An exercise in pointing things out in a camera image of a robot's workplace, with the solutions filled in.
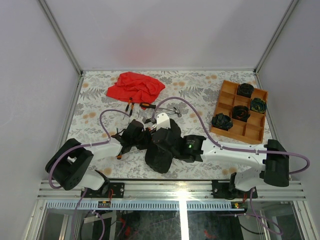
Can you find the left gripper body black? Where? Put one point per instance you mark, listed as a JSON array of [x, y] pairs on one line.
[[143, 141]]

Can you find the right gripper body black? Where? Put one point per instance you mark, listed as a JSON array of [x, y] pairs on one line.
[[174, 153]]

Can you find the black plastic tool case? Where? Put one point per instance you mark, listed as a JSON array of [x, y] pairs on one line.
[[162, 164]]

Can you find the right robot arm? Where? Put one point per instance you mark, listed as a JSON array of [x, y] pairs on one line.
[[267, 165]]

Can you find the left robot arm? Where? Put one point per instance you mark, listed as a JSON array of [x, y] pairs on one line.
[[69, 167]]

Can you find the steel claw hammer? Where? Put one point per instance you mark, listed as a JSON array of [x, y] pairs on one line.
[[174, 111]]

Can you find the small orange black screwdriver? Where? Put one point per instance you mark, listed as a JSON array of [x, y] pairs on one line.
[[128, 105]]

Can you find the red crumpled cloth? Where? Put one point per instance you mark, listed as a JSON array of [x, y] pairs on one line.
[[141, 88]]

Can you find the dark floral rolled cloth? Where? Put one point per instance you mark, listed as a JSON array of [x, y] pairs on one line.
[[222, 121]]

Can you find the black orange rolled cloth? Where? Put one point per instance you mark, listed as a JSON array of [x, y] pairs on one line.
[[241, 113]]

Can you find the wooden compartment tray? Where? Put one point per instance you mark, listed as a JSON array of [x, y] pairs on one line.
[[251, 132]]

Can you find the dark rolled cloth top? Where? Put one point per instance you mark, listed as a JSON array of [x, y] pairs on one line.
[[245, 90]]

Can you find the blue green rolled cloth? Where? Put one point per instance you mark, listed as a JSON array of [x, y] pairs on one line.
[[258, 105]]

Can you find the orange handled needle-nose pliers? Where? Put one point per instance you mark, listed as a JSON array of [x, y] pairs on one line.
[[152, 121]]

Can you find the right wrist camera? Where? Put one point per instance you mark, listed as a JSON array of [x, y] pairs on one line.
[[162, 121]]

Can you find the aluminium front rail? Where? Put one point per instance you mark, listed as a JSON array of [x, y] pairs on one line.
[[171, 190]]

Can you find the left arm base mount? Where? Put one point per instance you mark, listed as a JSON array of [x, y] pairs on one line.
[[114, 190]]

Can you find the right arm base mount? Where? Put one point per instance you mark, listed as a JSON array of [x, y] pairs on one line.
[[221, 189]]

